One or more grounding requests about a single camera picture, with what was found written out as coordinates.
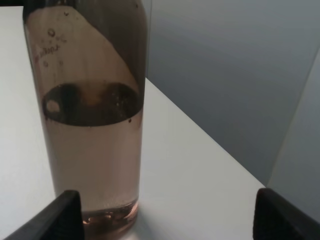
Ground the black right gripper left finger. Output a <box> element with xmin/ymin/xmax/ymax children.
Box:
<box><xmin>6</xmin><ymin>190</ymin><xmax>84</xmax><ymax>240</ymax></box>

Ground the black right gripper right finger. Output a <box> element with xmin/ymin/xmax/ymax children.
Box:
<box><xmin>252</xmin><ymin>188</ymin><xmax>320</xmax><ymax>240</ymax></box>

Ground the brown translucent water bottle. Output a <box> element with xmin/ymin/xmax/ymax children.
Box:
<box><xmin>23</xmin><ymin>0</ymin><xmax>148</xmax><ymax>240</ymax></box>

